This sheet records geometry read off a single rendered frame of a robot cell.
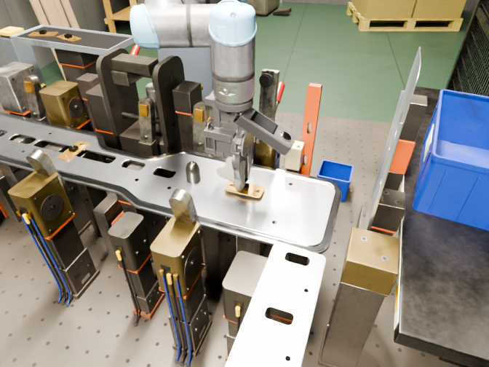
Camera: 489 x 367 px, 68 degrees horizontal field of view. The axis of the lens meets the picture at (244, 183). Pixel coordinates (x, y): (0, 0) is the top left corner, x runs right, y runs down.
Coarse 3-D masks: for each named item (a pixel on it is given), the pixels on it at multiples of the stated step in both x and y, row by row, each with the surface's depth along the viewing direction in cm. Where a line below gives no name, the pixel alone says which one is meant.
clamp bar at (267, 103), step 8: (264, 72) 78; (272, 72) 79; (264, 80) 76; (272, 80) 76; (264, 88) 81; (272, 88) 80; (264, 96) 82; (272, 96) 80; (264, 104) 83; (272, 104) 81; (264, 112) 84; (272, 112) 82; (272, 120) 83
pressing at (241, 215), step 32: (0, 128) 101; (32, 128) 101; (64, 128) 101; (0, 160) 90; (64, 160) 89; (128, 160) 90; (160, 160) 89; (192, 160) 89; (224, 160) 89; (128, 192) 80; (160, 192) 80; (192, 192) 80; (224, 192) 80; (288, 192) 80; (320, 192) 80; (224, 224) 73; (256, 224) 72; (288, 224) 72; (320, 224) 72
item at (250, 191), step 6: (228, 186) 80; (234, 186) 80; (246, 186) 79; (252, 186) 80; (258, 186) 80; (234, 192) 79; (240, 192) 78; (246, 192) 78; (252, 192) 78; (258, 192) 78
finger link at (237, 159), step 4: (240, 148) 70; (236, 152) 69; (240, 152) 69; (232, 156) 70; (236, 156) 69; (240, 156) 70; (232, 160) 70; (236, 160) 70; (240, 160) 70; (232, 164) 70; (236, 164) 70; (240, 164) 71; (236, 168) 71; (240, 168) 72; (236, 172) 72; (240, 172) 72; (236, 176) 73; (240, 176) 73
